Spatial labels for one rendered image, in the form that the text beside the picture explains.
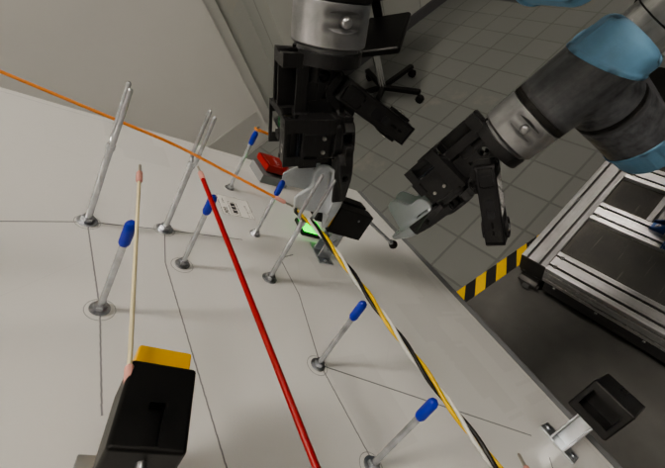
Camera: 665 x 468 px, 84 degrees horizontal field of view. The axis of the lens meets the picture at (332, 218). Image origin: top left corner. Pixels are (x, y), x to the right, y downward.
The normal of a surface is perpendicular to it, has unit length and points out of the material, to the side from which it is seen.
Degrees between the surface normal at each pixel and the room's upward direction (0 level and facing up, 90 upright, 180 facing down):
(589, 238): 0
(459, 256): 0
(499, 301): 0
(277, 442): 52
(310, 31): 66
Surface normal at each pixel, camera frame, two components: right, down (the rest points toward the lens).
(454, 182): -0.45, 0.40
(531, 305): -0.28, -0.60
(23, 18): 0.63, 0.47
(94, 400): 0.49, -0.79
